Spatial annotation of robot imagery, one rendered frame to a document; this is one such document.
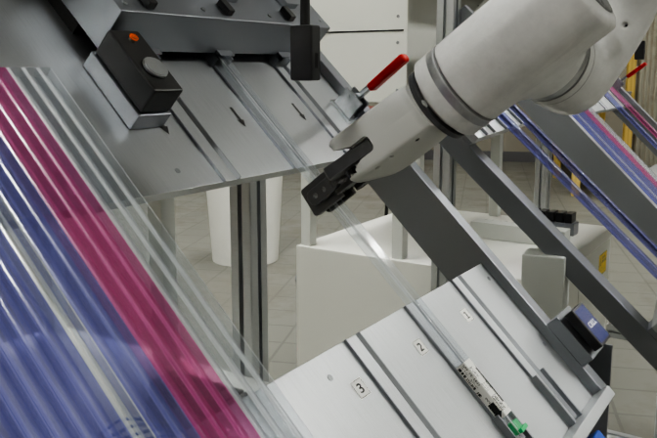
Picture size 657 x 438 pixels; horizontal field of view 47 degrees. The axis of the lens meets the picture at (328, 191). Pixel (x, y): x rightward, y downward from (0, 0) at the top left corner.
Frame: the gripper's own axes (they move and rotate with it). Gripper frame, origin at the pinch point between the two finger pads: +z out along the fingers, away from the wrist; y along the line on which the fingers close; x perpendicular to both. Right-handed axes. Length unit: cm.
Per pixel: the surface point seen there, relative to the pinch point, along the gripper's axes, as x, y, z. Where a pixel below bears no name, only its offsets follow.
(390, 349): 16.6, 7.4, -1.5
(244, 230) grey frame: -8.4, -21.0, 29.0
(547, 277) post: 20.0, -39.6, 1.2
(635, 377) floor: 73, -209, 62
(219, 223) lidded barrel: -84, -248, 227
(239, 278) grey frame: -3.2, -21.0, 34.6
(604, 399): 32.9, -15.7, -6.1
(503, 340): 22.2, -10.6, -2.3
